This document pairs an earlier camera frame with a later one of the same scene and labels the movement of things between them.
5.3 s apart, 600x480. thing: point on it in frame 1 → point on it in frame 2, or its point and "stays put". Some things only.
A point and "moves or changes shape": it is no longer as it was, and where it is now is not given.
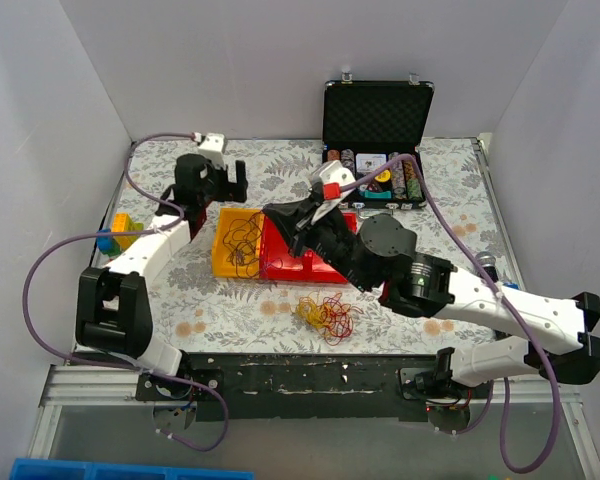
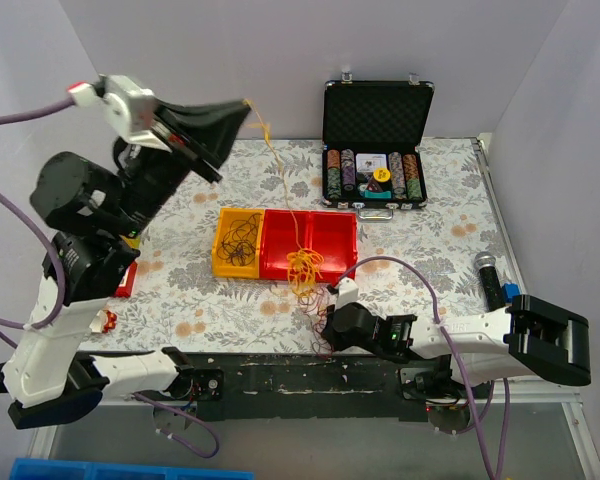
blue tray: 54,469 stays put
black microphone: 487,261 stays put
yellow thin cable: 316,315 moves or changes shape
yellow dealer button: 384,176 stays put
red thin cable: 338,319 moves or changes shape
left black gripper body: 227,179 → 189,145
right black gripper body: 311,232 → 333,327
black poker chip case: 366,124 stays put
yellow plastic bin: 236,248 stays put
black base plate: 286,386 stays put
